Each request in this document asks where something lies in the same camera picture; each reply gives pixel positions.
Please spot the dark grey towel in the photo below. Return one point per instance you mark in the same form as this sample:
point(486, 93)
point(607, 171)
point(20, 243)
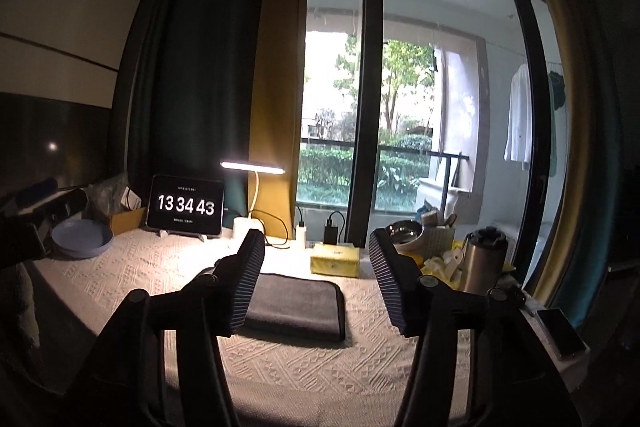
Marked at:
point(300, 307)

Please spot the dark green curtain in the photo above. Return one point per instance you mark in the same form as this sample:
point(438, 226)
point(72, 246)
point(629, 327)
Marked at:
point(200, 67)

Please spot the balcony railing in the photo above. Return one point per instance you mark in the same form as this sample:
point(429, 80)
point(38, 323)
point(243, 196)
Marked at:
point(370, 146)

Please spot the steel tumbler with black lid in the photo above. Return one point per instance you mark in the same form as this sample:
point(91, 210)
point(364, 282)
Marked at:
point(482, 259)

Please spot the white charger plug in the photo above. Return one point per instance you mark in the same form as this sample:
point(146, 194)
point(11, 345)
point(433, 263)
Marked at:
point(301, 234)

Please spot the stainless steel bowl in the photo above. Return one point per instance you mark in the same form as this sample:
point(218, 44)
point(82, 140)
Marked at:
point(406, 233)

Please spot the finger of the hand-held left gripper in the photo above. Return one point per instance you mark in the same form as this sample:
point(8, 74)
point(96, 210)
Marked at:
point(70, 203)
point(45, 185)

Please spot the clear plastic bag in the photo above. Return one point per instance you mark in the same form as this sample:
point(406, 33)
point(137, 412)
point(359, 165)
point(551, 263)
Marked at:
point(107, 198)

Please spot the blue plate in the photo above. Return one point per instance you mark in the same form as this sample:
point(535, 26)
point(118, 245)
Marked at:
point(82, 243)

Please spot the yellow curtain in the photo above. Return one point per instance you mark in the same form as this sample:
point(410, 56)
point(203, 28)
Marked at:
point(555, 117)
point(277, 107)

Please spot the white woven basket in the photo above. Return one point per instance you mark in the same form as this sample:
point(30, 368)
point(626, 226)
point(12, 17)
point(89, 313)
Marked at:
point(440, 238)

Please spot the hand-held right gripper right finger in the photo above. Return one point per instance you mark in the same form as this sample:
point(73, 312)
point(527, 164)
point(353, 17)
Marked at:
point(391, 287)

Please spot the yellow and white packets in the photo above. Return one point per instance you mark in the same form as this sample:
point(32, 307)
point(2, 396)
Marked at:
point(447, 263)

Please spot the black sliding door frame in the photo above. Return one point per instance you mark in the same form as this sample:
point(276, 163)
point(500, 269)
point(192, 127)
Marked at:
point(367, 82)

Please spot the white desk lamp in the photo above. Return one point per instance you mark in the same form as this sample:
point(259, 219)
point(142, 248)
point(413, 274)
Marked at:
point(254, 187)

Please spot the tablet with clock display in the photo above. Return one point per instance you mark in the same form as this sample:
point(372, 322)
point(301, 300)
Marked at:
point(185, 207)

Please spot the teal curtain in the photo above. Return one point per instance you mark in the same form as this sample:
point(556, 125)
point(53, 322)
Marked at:
point(595, 167)

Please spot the yellow tissue pack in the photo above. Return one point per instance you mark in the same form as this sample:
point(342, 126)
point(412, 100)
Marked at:
point(335, 260)

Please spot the black power adapter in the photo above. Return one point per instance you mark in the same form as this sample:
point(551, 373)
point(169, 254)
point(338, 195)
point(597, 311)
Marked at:
point(332, 229)

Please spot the white patterned tablecloth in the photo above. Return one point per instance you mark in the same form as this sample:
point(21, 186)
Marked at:
point(310, 367)

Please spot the cardboard box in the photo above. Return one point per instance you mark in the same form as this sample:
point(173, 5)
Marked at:
point(126, 221)

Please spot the teal hanging garment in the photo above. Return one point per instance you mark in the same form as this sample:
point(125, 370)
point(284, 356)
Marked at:
point(556, 91)

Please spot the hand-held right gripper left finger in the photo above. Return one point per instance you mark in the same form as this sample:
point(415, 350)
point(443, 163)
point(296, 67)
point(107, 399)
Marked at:
point(244, 287)

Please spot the smartphone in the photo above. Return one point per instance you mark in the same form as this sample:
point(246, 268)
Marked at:
point(561, 325)

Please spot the white hanging shirt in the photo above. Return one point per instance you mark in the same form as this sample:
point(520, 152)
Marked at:
point(518, 117)

